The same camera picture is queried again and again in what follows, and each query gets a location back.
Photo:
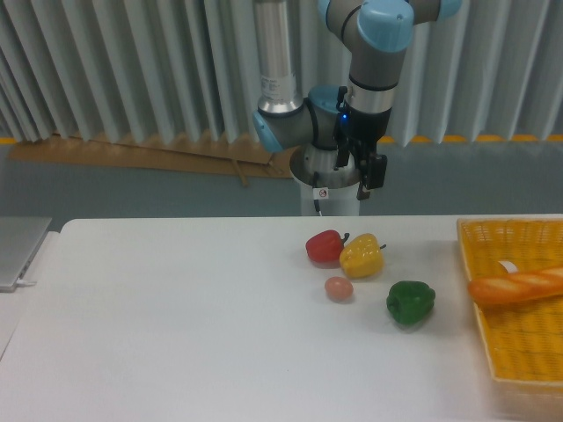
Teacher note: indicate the brown cardboard sheet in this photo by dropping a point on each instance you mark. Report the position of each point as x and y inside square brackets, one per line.
[244, 158]

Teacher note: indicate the red bell pepper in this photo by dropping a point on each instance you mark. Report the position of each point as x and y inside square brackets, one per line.
[326, 246]

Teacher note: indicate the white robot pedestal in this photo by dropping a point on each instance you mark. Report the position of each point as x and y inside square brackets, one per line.
[324, 191]

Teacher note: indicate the yellow bell pepper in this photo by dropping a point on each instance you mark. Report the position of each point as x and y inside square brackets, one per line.
[362, 258]

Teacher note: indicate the green bell pepper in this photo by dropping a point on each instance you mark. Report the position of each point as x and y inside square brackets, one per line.
[409, 301]

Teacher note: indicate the white paper tag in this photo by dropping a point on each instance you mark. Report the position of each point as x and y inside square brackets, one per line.
[509, 266]

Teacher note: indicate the baguette bread loaf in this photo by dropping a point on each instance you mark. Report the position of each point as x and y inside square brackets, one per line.
[516, 287]

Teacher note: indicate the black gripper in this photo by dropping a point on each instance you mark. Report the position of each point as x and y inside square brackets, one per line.
[357, 133]

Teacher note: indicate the brown egg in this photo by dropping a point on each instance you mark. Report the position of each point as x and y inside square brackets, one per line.
[339, 288]

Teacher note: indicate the yellow woven basket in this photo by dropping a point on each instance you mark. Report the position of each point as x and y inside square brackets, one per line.
[523, 341]

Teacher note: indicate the silver laptop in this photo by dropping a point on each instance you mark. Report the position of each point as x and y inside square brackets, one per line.
[21, 238]

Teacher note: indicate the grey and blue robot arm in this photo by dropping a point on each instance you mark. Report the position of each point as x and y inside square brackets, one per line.
[377, 35]

